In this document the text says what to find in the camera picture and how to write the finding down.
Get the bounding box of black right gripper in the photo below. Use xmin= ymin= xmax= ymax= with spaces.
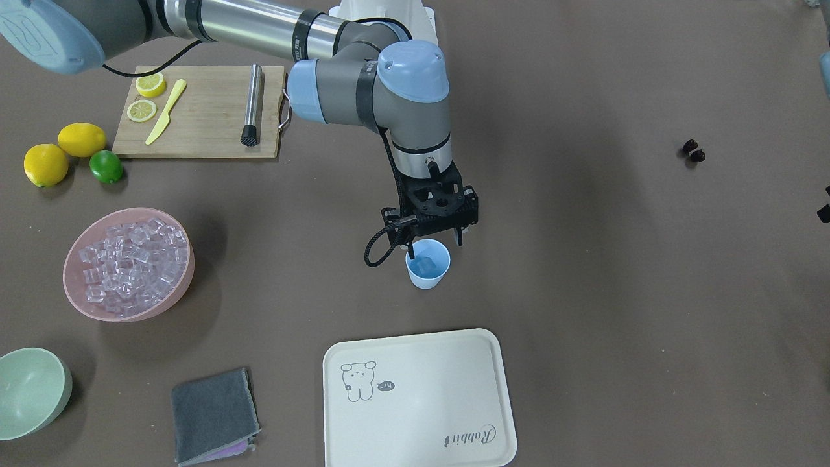
xmin=381 ymin=162 xmax=479 ymax=261

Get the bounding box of clear ice cube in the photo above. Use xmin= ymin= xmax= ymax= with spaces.
xmin=411 ymin=256 xmax=438 ymax=277

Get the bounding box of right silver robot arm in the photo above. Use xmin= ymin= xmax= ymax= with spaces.
xmin=1 ymin=1 xmax=479 ymax=258

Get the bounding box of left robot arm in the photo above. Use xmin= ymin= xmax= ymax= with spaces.
xmin=818 ymin=49 xmax=830 ymax=99

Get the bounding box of light blue cup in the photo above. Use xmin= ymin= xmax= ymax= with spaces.
xmin=404 ymin=239 xmax=451 ymax=290

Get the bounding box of pile of ice cubes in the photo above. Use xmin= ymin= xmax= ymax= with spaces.
xmin=71 ymin=217 xmax=191 ymax=321

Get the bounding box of cream rabbit tray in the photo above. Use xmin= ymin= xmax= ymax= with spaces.
xmin=322 ymin=328 xmax=517 ymax=466

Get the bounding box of steel muddler black tip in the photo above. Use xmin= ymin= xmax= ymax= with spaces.
xmin=240 ymin=64 xmax=264 ymax=147

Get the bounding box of dark cherry pair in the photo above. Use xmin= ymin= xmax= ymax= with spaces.
xmin=681 ymin=139 xmax=707 ymax=163

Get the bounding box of grey folded cloth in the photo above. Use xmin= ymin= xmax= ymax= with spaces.
xmin=170 ymin=367 xmax=261 ymax=466

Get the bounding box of yellow plastic knife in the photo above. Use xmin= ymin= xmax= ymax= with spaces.
xmin=145 ymin=79 xmax=187 ymax=145

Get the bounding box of pink bowl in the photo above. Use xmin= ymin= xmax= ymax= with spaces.
xmin=62 ymin=207 xmax=195 ymax=322

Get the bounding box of lemon slice near knife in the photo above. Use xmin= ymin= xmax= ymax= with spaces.
xmin=126 ymin=99 xmax=158 ymax=123

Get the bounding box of lemon slice far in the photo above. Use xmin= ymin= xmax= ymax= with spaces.
xmin=134 ymin=72 xmax=168 ymax=99

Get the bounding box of green lime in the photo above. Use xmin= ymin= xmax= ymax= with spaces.
xmin=89 ymin=150 xmax=124 ymax=184

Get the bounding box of yellow lemon near lime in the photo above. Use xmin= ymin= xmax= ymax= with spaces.
xmin=58 ymin=122 xmax=107 ymax=158

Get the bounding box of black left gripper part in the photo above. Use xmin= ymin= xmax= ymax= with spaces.
xmin=817 ymin=203 xmax=830 ymax=224

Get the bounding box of yellow lemon outer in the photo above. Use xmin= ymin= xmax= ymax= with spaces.
xmin=23 ymin=144 xmax=70 ymax=188

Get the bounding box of green bowl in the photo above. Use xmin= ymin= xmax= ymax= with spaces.
xmin=1 ymin=348 xmax=73 ymax=441

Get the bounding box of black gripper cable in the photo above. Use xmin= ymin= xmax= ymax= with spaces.
xmin=101 ymin=16 xmax=416 ymax=268

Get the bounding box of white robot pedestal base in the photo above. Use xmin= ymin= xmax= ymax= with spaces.
xmin=328 ymin=1 xmax=438 ymax=45

